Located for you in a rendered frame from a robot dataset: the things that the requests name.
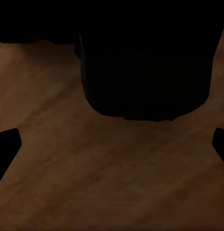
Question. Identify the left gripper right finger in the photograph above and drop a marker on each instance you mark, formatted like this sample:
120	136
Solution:
218	142

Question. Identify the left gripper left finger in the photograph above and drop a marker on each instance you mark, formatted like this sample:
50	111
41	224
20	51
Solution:
10	143

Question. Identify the digital camera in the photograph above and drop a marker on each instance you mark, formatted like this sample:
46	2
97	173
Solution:
147	60

